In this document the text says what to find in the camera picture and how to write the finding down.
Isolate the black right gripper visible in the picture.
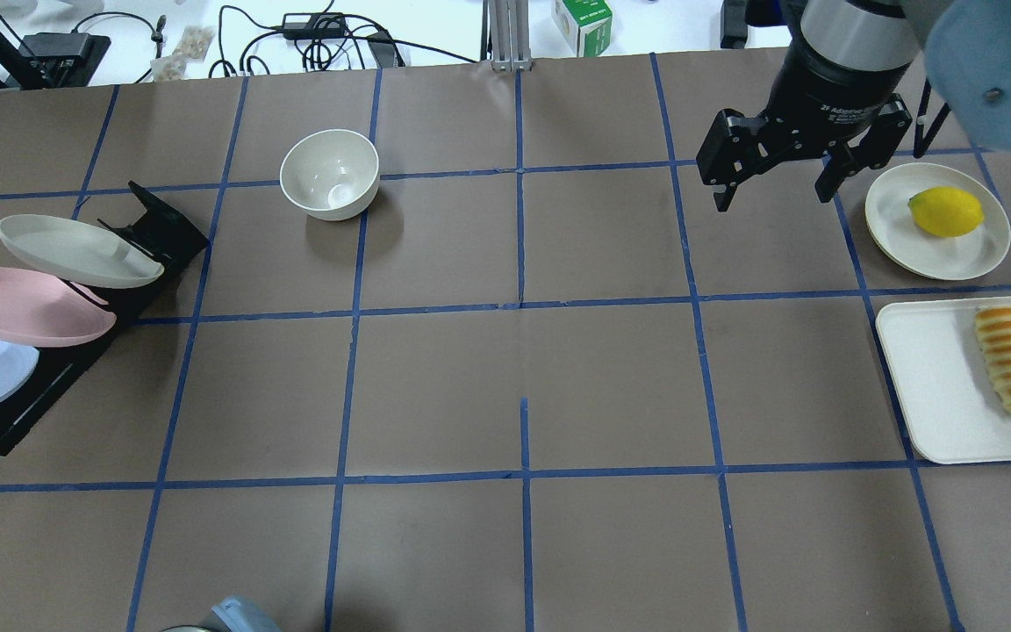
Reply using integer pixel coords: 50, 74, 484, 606
697, 39, 912, 212

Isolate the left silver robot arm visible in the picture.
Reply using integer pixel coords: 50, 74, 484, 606
163, 595, 283, 631

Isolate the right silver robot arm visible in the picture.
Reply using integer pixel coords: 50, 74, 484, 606
697, 1, 1011, 212

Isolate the cream round plate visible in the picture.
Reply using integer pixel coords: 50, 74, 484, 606
865, 163, 1011, 281

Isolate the black plate rack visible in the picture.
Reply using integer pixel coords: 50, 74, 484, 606
0, 183, 209, 456

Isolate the cream plate in rack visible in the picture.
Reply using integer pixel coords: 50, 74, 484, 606
0, 213, 165, 290

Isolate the pink plate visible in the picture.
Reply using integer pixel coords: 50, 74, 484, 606
0, 267, 117, 348

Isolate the yellow lemon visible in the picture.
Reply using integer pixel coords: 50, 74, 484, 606
907, 185, 986, 239

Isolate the green white carton box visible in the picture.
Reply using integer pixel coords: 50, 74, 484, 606
551, 1, 613, 57

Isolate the white rectangular tray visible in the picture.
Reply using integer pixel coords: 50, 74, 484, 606
876, 296, 1011, 464

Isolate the cream ceramic bowl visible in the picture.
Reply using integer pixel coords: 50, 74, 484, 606
278, 129, 380, 221

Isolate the black power adapter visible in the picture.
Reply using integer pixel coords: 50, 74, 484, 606
278, 11, 349, 40

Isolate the black monitor stand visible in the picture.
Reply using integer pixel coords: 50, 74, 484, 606
0, 7, 112, 90

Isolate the aluminium frame post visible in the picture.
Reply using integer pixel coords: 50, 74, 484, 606
480, 1, 531, 72

